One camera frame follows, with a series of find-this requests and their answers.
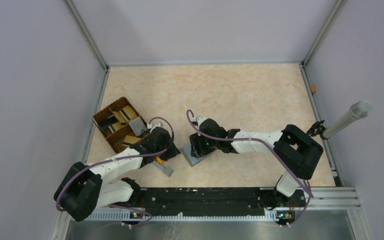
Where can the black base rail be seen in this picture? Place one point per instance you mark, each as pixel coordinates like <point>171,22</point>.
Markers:
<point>212,201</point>

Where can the brown woven divided basket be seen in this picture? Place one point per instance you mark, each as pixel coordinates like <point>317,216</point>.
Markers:
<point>117,131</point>

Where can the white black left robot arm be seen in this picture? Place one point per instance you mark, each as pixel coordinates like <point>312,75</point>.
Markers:
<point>87,187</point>

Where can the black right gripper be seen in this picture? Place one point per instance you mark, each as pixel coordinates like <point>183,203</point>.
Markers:
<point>196,139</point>

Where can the grey card holder wallet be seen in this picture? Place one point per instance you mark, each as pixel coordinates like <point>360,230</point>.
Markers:
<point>192,159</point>

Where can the gold card in basket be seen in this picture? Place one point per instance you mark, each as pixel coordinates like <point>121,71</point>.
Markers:
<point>125,115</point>

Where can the grey plastic toy bolt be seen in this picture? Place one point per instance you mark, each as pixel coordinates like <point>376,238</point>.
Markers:
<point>166,170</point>

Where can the black shiny credit card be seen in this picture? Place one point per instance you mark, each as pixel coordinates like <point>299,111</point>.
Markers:
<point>105,124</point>

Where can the small wooden block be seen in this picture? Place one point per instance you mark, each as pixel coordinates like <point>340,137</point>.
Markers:
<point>312,88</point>

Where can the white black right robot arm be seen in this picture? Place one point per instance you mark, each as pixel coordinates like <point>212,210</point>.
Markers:
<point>296,151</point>

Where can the silver metal tube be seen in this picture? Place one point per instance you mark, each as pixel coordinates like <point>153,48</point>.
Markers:
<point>357,111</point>

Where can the black clamp bracket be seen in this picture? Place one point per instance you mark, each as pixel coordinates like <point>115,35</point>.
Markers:
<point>316,129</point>

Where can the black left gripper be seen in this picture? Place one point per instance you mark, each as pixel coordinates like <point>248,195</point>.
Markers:
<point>173,150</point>

